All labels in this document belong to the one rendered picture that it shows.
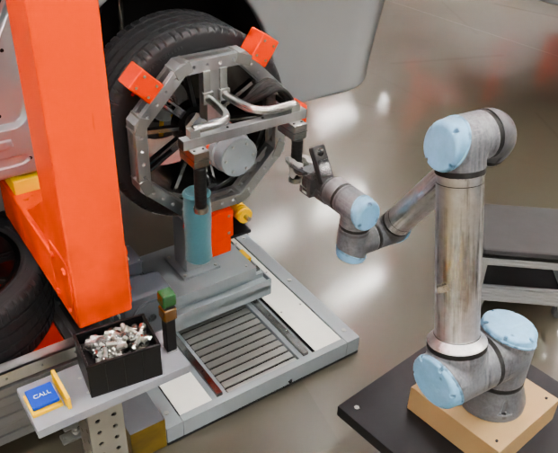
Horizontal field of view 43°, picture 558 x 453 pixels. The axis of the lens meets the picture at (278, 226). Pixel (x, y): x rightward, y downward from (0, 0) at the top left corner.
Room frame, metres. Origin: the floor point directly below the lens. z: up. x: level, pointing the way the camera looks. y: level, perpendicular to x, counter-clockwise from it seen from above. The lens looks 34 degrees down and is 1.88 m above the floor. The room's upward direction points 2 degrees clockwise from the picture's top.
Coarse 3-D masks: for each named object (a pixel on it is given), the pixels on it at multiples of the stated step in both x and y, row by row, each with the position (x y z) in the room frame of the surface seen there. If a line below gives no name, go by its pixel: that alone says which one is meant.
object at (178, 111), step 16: (240, 80) 2.30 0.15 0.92; (192, 96) 2.07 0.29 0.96; (240, 96) 2.33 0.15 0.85; (176, 112) 2.04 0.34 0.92; (192, 112) 2.12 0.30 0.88; (240, 112) 2.32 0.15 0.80; (160, 128) 2.01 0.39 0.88; (176, 128) 2.04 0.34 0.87; (176, 144) 2.04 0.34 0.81; (256, 144) 2.19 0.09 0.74; (160, 160) 2.00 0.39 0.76; (160, 176) 2.11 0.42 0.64; (176, 176) 2.04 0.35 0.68; (192, 176) 2.16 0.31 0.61; (208, 176) 2.10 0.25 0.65; (224, 176) 2.14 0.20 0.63; (176, 192) 2.01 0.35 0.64
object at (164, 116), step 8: (192, 80) 2.38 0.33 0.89; (184, 88) 2.31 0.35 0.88; (176, 96) 2.29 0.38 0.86; (184, 96) 2.31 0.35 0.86; (160, 112) 2.25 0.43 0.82; (168, 112) 2.27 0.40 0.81; (160, 120) 2.25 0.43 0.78; (168, 120) 2.27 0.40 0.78; (152, 136) 2.28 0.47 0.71; (168, 136) 2.31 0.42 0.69
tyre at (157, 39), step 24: (144, 24) 2.14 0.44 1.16; (168, 24) 2.12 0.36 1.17; (192, 24) 2.11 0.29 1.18; (216, 24) 2.15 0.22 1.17; (120, 48) 2.07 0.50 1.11; (144, 48) 2.01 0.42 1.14; (168, 48) 2.01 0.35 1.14; (192, 48) 2.05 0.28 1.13; (216, 48) 2.10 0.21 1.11; (120, 72) 1.98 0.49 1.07; (120, 96) 1.91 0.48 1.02; (120, 120) 1.91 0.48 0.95; (120, 144) 1.90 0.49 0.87; (120, 168) 1.90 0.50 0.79
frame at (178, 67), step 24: (240, 48) 2.09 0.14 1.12; (168, 72) 1.96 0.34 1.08; (192, 72) 1.96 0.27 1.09; (264, 72) 2.11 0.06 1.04; (168, 96) 1.91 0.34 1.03; (144, 120) 1.86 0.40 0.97; (144, 144) 1.86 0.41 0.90; (264, 144) 2.17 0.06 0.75; (144, 168) 1.85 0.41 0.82; (264, 168) 2.12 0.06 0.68; (144, 192) 1.85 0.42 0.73; (168, 192) 1.94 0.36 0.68; (216, 192) 2.05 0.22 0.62; (240, 192) 2.06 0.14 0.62
